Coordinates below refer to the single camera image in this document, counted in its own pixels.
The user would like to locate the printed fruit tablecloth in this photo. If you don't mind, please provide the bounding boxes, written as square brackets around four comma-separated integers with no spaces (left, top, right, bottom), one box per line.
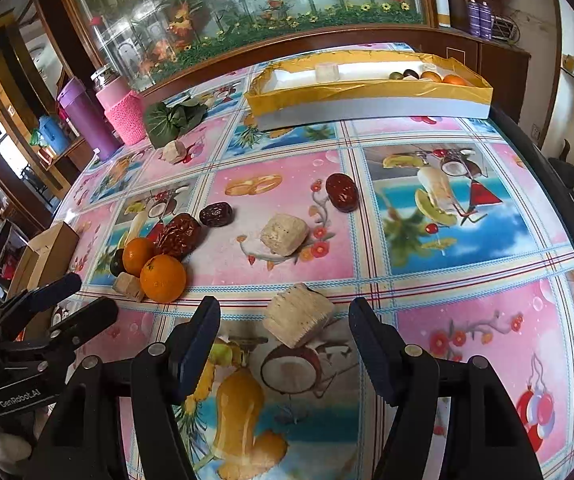
[50,42,574,480]

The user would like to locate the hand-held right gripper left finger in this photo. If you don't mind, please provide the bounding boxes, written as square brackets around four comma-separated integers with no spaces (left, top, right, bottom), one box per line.
[27,296,223,480]

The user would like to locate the yellow lined white box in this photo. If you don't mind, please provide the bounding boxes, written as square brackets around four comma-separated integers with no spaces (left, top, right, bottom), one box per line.
[243,50,494,132]

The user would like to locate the purple thermos bottle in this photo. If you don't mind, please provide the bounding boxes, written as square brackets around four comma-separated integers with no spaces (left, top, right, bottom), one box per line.
[57,76,123,160]

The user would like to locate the green leaf wrap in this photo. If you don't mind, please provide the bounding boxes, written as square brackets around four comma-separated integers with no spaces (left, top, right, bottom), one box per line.
[143,99,208,149]

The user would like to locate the large beige sugarcane piece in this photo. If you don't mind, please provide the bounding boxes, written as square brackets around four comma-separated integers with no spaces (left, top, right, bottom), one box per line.
[263,283,337,349]

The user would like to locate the brown cardboard box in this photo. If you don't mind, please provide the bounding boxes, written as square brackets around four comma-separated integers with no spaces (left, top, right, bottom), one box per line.
[6,221,80,311]

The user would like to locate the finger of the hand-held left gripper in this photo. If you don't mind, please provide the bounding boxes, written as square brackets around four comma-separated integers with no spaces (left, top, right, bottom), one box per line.
[48,297,119,356]
[0,272,83,342]

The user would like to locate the blue thermos jug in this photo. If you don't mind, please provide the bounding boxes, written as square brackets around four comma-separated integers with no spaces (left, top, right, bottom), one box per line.
[37,115,70,155]

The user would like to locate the large red date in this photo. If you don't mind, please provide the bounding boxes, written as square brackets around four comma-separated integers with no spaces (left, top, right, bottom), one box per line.
[154,213,203,259]

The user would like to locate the dark red date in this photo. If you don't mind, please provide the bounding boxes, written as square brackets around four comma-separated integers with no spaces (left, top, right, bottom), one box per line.
[198,202,234,227]

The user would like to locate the flower painted glass screen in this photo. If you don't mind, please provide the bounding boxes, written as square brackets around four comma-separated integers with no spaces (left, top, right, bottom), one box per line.
[50,0,440,93]

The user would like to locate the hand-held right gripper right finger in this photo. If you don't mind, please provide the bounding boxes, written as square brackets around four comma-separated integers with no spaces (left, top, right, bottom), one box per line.
[348,297,542,480]

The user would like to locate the bottle with pink knit sleeve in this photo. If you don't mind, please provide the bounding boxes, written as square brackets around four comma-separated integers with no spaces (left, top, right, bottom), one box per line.
[90,66,148,145]

